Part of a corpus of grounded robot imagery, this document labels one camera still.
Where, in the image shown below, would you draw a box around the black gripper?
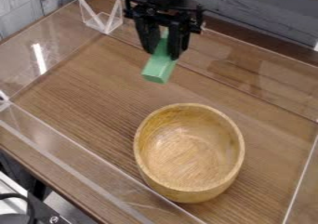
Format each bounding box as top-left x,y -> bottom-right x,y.
125,0 -> 203,60

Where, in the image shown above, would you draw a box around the green rectangular block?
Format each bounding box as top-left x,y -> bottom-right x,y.
142,31 -> 177,84

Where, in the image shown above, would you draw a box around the brown wooden bowl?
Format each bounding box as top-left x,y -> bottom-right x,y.
133,103 -> 246,204

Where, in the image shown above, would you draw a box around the clear acrylic tray walls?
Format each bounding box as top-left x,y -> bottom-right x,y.
0,0 -> 318,224

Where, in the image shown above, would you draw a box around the clear acrylic corner bracket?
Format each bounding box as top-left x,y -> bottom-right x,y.
79,0 -> 123,34

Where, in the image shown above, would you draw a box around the black cable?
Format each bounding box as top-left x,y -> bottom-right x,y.
0,192 -> 36,224

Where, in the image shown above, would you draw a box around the black metal table bracket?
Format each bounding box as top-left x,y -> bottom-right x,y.
31,200 -> 73,224

